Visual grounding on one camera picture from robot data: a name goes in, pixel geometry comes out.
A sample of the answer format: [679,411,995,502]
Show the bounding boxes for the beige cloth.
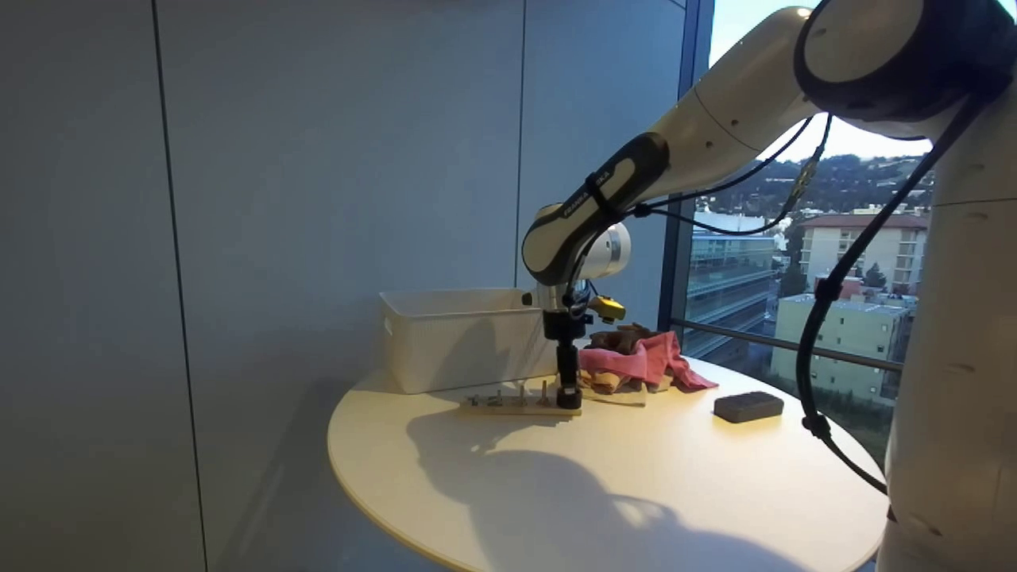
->
[583,378,651,412]

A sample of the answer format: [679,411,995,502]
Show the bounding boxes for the white plastic bin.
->
[374,287,560,396]

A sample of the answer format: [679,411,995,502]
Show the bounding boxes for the black rectangular block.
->
[711,387,787,427]

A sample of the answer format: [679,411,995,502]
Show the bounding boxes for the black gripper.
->
[540,305,596,396]

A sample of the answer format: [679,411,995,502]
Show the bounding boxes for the brown cloth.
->
[584,321,655,358]

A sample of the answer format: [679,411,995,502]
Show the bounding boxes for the blue window frame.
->
[655,0,719,334]

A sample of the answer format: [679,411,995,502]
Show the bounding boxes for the pink cloth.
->
[578,328,719,396]

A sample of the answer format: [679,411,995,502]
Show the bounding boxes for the thin black arm cables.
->
[576,109,840,242]

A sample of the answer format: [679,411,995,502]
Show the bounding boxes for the thick black cable hose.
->
[793,92,995,500]

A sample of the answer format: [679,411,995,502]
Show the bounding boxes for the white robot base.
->
[874,81,1017,572]

